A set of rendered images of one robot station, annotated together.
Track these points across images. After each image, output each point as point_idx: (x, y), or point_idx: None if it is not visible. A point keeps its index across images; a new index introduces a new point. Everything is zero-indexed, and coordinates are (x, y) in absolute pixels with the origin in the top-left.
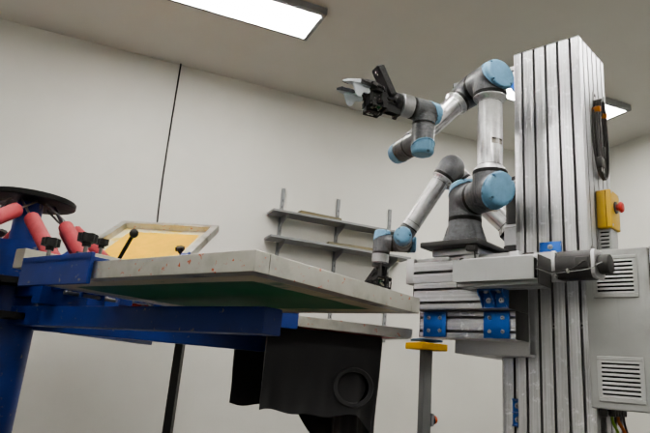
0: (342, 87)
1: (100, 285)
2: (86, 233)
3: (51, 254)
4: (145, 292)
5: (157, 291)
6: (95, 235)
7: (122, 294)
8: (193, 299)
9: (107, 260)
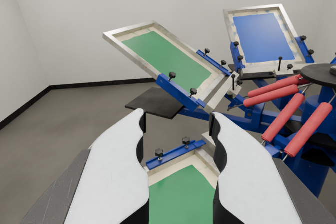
0: (212, 121)
1: (171, 173)
2: (155, 151)
3: (209, 141)
4: (177, 192)
5: (165, 197)
6: (157, 153)
7: (203, 183)
8: (184, 220)
9: (149, 168)
